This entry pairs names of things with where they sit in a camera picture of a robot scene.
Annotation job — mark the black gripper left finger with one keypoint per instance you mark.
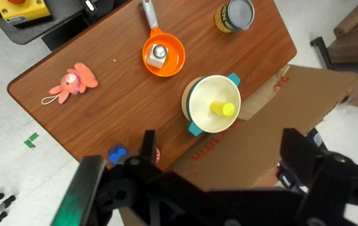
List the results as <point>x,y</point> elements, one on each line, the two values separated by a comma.
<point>148,145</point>

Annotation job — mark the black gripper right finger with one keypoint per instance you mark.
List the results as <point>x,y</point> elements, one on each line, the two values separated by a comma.
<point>299,158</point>

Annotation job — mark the brown cardboard sheet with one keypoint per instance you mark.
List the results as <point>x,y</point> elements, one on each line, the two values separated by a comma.
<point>270,126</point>

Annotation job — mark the yellow toy cylinder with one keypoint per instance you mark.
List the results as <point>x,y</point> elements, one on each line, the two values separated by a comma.
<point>224,108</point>

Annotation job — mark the white salt shaker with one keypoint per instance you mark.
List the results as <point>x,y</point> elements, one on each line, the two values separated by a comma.
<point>157,55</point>

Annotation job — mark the orange toy frying pan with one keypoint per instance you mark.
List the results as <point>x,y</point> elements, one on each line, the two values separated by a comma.
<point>174,54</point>

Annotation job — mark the black pole stand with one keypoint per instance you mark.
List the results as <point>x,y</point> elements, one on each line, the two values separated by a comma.
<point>324,52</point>

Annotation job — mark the green floor tape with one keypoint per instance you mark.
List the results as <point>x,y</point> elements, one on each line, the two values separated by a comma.
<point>30,140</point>

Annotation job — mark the brown cardboard tube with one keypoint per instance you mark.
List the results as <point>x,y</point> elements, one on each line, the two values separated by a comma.
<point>352,20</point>

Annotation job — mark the corn tin can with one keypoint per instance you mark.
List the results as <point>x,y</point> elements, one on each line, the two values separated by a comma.
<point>234,15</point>

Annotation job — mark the yellow emergency stop box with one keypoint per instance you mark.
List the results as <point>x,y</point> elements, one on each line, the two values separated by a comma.
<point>22,9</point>

